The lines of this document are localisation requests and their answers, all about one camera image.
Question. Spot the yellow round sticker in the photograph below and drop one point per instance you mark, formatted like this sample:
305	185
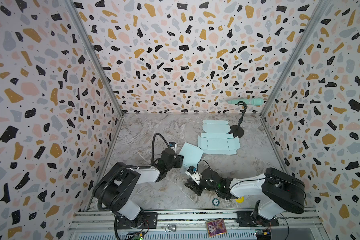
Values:
240	200

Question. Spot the aluminium left corner post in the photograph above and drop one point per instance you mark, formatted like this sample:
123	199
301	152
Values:
74	15

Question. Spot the aluminium right corner post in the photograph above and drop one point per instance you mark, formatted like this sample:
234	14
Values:
315	18

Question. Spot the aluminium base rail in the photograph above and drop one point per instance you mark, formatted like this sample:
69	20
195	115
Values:
192	225

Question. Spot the mint paper box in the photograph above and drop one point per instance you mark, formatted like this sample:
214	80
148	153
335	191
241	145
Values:
217	139
192	155

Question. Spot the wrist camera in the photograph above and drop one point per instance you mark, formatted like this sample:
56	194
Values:
173	146
193	173

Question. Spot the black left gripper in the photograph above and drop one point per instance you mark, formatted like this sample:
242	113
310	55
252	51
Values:
180	161

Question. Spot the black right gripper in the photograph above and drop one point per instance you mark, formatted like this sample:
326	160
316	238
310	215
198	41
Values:
196	183

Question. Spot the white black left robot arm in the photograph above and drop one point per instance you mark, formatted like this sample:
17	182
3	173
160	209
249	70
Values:
113	191

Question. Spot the black microphone stand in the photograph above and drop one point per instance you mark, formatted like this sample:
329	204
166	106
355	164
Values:
236	130

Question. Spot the flat mint paper box blank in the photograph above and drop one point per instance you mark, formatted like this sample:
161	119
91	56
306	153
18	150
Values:
217	139

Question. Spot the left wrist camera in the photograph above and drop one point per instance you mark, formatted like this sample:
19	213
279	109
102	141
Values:
173	146

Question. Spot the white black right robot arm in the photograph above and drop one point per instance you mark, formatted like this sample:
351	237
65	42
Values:
284	193

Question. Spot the purple snack packet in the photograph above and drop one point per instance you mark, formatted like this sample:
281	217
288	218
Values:
216	227

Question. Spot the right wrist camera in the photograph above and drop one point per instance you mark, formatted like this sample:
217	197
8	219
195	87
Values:
193	173

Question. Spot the aluminium corner post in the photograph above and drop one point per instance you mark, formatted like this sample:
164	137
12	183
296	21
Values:
315	18
74	15

